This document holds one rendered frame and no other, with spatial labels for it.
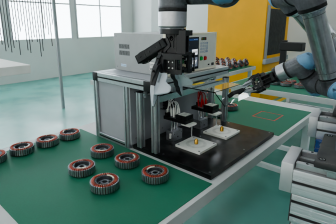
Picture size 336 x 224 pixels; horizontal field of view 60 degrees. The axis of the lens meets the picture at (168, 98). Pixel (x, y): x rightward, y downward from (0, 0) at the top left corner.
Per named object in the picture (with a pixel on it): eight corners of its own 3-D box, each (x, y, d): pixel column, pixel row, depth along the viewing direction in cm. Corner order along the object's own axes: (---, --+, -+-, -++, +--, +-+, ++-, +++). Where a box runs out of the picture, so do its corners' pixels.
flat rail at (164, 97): (226, 83, 178) (226, 78, 177) (156, 103, 133) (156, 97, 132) (224, 83, 178) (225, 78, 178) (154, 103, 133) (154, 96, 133)
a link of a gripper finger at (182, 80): (194, 98, 86) (186, 75, 80) (177, 95, 89) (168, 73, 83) (198, 90, 88) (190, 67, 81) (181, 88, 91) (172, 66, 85)
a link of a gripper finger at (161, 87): (162, 105, 72) (173, 71, 74) (143, 101, 75) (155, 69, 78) (168, 109, 75) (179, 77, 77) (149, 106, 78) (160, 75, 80)
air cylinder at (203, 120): (207, 126, 174) (208, 117, 173) (200, 129, 169) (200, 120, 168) (200, 124, 178) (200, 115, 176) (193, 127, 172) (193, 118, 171)
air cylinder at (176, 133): (182, 137, 157) (182, 128, 155) (173, 141, 151) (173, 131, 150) (175, 135, 160) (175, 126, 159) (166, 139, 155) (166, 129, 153)
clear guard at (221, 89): (249, 97, 148) (250, 85, 146) (224, 106, 130) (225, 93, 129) (197, 87, 168) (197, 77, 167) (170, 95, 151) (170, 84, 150)
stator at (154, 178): (174, 178, 119) (174, 170, 118) (152, 188, 112) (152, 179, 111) (157, 168, 127) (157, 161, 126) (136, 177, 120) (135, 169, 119)
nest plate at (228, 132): (240, 132, 165) (240, 130, 164) (226, 140, 154) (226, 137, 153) (217, 126, 174) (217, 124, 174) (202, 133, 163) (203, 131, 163)
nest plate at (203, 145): (217, 145, 147) (217, 143, 147) (199, 155, 136) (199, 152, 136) (193, 137, 157) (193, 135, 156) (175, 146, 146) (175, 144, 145)
